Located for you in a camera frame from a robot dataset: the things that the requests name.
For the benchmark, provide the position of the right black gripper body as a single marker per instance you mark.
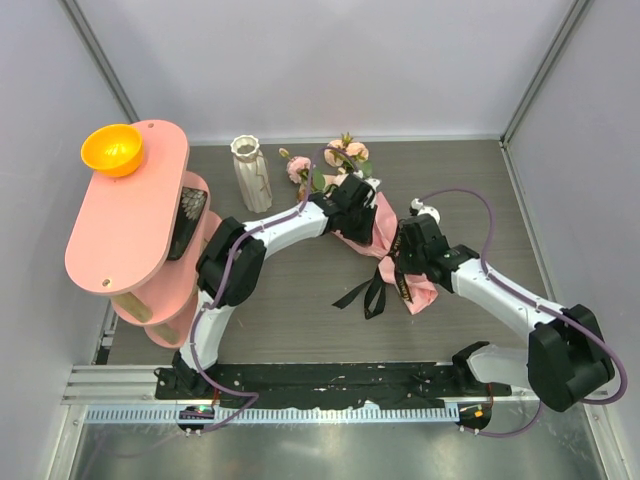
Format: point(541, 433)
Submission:
point(410, 258)

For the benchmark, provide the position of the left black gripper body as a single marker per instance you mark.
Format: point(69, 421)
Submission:
point(360, 224)

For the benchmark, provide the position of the pink flower bouquet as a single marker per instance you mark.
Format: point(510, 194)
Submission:
point(349, 156)

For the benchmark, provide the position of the black ribbon gold lettering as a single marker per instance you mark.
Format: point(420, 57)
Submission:
point(374, 289)

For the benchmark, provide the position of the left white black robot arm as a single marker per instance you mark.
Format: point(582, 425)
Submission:
point(229, 268)

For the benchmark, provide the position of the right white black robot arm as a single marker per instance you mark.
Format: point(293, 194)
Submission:
point(564, 360)

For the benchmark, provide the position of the white ribbed ceramic vase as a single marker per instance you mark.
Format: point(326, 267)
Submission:
point(251, 171)

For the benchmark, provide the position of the black patterned box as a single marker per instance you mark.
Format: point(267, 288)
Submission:
point(189, 212)

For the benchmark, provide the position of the pink tiered wooden shelf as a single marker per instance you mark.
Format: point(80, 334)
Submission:
point(120, 242)

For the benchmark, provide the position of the orange plastic bowl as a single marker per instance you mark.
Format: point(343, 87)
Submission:
point(115, 150)

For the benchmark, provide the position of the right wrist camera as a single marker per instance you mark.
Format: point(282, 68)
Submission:
point(417, 207)

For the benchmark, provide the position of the black mounting base plate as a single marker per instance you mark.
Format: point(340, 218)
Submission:
point(333, 386)

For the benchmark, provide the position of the slotted white cable duct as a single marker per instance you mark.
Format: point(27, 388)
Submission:
point(191, 414)

